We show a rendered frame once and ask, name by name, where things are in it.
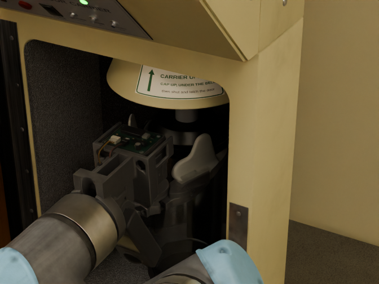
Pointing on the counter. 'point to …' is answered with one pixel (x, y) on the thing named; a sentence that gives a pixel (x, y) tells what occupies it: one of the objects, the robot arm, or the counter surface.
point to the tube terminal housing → (267, 275)
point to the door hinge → (18, 120)
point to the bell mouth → (163, 87)
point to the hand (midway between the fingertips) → (185, 146)
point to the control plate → (93, 8)
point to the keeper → (238, 224)
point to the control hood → (197, 25)
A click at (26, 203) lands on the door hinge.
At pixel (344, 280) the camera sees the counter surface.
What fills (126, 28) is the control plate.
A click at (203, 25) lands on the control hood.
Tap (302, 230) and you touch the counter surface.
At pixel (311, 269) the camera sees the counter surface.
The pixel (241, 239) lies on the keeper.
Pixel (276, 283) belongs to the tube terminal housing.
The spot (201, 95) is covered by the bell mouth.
